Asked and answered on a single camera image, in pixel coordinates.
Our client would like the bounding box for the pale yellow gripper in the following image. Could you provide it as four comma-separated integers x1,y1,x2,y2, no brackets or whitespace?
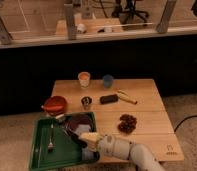
79,132,103,151

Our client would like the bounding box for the black handled dish brush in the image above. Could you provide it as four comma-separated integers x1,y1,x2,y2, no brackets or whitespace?
55,114,91,148

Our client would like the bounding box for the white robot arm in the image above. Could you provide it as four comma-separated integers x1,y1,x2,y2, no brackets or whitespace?
79,132,166,171

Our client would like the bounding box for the purple bowl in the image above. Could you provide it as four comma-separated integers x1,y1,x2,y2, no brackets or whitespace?
66,115,93,136

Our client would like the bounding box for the red bowl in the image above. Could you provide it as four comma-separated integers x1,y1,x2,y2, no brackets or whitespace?
41,96,67,116

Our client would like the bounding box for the blue sponge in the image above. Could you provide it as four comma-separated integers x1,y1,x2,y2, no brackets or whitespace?
82,148,98,161

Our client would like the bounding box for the small metal cup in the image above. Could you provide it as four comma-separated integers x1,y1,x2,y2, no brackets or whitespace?
81,96,92,110

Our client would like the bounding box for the green plastic tray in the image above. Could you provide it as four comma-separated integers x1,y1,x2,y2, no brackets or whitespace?
29,118,100,171

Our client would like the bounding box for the dark red grape bunch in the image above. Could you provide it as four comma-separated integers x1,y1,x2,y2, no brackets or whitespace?
118,114,137,134

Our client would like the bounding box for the black rectangular block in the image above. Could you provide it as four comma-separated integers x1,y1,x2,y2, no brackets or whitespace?
100,94,118,104

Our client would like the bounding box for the yellow banana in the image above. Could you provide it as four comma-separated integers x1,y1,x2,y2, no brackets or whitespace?
116,90,137,105

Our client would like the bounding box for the orange white cup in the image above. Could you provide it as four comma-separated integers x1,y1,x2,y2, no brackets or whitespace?
78,72,91,88

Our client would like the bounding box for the blue cup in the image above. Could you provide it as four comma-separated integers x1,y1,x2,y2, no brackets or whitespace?
102,74,114,88

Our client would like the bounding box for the black office chair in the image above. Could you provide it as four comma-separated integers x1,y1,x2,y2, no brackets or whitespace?
111,0,149,26

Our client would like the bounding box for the black cable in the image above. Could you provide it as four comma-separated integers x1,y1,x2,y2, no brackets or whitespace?
173,114,197,133

